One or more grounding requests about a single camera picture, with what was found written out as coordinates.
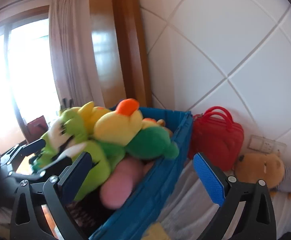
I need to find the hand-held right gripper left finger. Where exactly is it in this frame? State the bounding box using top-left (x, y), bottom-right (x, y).
top-left (10, 152), bottom-right (93, 240)

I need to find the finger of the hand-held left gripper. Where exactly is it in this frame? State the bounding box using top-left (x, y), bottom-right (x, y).
top-left (9, 156), bottom-right (73, 180)
top-left (0, 139), bottom-right (46, 164)

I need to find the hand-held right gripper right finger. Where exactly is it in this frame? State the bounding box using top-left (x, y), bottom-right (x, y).
top-left (193, 152), bottom-right (277, 240)

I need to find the green frog plush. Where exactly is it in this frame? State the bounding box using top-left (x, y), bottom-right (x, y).
top-left (32, 99), bottom-right (126, 202)

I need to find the blue plastic crate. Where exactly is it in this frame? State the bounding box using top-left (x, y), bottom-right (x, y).
top-left (88, 106), bottom-right (194, 240)

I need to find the yellow mouse plush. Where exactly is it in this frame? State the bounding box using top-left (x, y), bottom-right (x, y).
top-left (79, 101), bottom-right (112, 134)

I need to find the yellow orange green plush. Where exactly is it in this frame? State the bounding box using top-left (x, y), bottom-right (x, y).
top-left (93, 99), bottom-right (179, 160)

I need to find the small brown plush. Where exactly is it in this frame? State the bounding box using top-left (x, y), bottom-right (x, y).
top-left (145, 118), bottom-right (173, 137)

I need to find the dark wooden chair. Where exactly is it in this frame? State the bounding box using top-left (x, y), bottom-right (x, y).
top-left (25, 115), bottom-right (48, 143)

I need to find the pale blue floral bedsheet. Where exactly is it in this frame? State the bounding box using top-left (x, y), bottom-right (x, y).
top-left (158, 160), bottom-right (291, 240)

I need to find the red plastic carry case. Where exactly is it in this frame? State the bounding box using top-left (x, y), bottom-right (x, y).
top-left (188, 106), bottom-right (244, 172)

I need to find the pink round toy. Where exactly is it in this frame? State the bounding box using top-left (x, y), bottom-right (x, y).
top-left (100, 159), bottom-right (144, 209)

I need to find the large brown capybara plush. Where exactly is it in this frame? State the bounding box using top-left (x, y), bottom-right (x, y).
top-left (234, 151), bottom-right (286, 198)

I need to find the bright window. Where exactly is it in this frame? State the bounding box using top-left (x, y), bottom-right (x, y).
top-left (0, 5), bottom-right (61, 155)

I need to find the yellow paper card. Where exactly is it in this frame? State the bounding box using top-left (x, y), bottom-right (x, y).
top-left (142, 222), bottom-right (172, 240)

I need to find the striped brown dog plush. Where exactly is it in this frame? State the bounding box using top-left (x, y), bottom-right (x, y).
top-left (277, 165), bottom-right (291, 200)

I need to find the white sheer curtain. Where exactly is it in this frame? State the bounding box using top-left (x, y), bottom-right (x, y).
top-left (48, 0), bottom-right (106, 110)

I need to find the white wall socket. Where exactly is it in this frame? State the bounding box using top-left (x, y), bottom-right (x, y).
top-left (274, 142), bottom-right (287, 155)
top-left (262, 140), bottom-right (276, 153)
top-left (248, 135), bottom-right (264, 150)

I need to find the wooden wall frame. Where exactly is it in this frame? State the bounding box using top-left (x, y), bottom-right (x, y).
top-left (89, 0), bottom-right (153, 108)

